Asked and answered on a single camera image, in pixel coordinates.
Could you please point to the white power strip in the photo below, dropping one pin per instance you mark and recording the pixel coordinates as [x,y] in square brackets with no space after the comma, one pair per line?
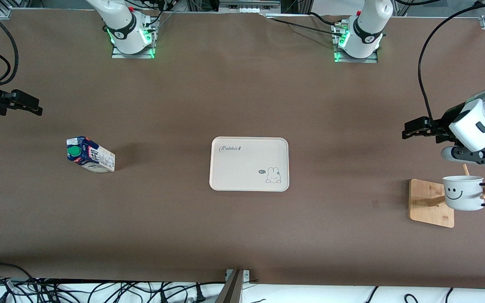
[249,8]

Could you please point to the blue white milk carton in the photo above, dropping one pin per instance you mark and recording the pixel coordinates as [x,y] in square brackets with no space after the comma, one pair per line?
[95,158]

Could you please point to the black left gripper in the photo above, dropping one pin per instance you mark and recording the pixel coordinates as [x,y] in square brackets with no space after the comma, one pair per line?
[452,115]

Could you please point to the aluminium camera post with bracket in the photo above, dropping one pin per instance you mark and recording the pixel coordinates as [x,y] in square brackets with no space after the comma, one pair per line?
[232,288]

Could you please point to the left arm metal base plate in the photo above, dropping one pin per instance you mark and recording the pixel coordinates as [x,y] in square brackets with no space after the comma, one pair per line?
[356,60]

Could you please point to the bamboo cup hanging rack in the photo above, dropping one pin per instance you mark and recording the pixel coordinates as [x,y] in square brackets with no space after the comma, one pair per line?
[427,210]

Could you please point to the cream rabbit print tray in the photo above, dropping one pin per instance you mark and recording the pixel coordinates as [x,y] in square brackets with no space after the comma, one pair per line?
[246,168]

